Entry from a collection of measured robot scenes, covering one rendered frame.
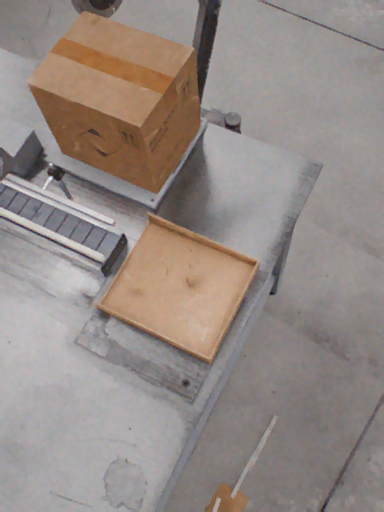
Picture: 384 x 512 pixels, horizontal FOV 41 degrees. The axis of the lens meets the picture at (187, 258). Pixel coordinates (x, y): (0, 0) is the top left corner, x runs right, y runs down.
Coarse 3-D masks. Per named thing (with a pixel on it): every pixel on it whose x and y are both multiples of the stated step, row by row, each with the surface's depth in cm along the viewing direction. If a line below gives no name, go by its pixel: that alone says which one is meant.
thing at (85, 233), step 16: (0, 192) 132; (16, 192) 131; (16, 208) 129; (32, 208) 129; (48, 208) 129; (16, 224) 129; (48, 224) 127; (64, 224) 126; (80, 224) 126; (80, 240) 124; (96, 240) 124; (112, 240) 123
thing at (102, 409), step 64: (0, 64) 157; (192, 192) 133; (256, 192) 131; (0, 256) 130; (256, 256) 124; (0, 320) 123; (64, 320) 121; (0, 384) 116; (64, 384) 115; (128, 384) 114; (192, 384) 113; (0, 448) 111; (64, 448) 110; (128, 448) 109
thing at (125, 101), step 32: (96, 32) 119; (128, 32) 118; (64, 64) 115; (96, 64) 115; (128, 64) 114; (160, 64) 113; (192, 64) 117; (64, 96) 112; (96, 96) 111; (128, 96) 110; (160, 96) 110; (192, 96) 125; (64, 128) 125; (96, 128) 117; (128, 128) 110; (160, 128) 116; (192, 128) 134; (96, 160) 132; (128, 160) 123; (160, 160) 123
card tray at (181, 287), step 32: (160, 224) 129; (128, 256) 127; (160, 256) 126; (192, 256) 125; (224, 256) 124; (128, 288) 123; (160, 288) 122; (192, 288) 122; (224, 288) 121; (128, 320) 117; (160, 320) 119; (192, 320) 119; (224, 320) 118; (192, 352) 113
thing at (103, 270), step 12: (24, 192) 131; (60, 204) 129; (84, 216) 127; (12, 228) 128; (108, 228) 125; (36, 240) 126; (48, 240) 125; (120, 240) 124; (60, 252) 125; (72, 252) 123; (120, 252) 127; (84, 264) 124; (96, 264) 121; (108, 264) 123
